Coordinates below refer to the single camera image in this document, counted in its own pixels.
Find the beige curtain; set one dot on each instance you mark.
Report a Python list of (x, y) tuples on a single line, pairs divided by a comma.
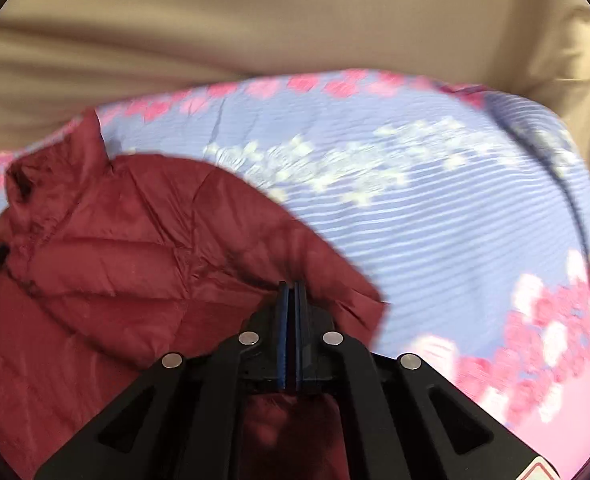
[(60, 56)]

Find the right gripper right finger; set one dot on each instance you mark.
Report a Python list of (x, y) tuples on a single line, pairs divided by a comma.
[(400, 418)]

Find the pink floral bed sheet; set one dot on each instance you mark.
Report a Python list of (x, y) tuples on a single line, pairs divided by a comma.
[(467, 209)]

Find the maroon puffer jacket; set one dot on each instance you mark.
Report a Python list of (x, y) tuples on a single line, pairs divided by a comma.
[(114, 262)]

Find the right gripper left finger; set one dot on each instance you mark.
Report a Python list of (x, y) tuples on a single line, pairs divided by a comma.
[(182, 414)]

